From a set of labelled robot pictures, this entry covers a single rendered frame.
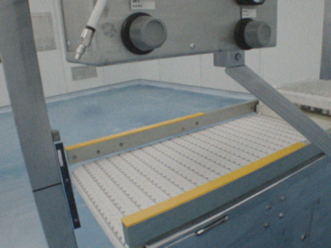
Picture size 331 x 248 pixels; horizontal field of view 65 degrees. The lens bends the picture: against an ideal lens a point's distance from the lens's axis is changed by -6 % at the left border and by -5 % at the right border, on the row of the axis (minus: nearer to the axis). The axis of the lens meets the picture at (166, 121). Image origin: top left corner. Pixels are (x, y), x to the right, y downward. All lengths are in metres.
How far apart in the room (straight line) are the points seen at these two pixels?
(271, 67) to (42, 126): 3.83
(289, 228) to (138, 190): 0.41
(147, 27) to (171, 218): 0.23
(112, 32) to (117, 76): 5.95
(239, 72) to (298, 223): 0.48
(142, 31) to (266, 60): 4.03
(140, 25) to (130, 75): 6.14
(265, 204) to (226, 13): 0.32
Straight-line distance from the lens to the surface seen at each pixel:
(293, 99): 0.74
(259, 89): 0.38
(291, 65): 4.04
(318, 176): 0.62
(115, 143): 0.58
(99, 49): 0.22
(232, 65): 0.35
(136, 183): 0.47
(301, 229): 0.78
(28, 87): 0.53
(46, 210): 0.61
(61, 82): 5.64
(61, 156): 0.56
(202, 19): 0.27
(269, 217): 0.52
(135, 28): 0.21
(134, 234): 0.33
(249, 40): 0.29
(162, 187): 0.45
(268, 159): 0.45
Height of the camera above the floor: 1.05
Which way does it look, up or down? 18 degrees down
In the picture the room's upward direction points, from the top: 4 degrees counter-clockwise
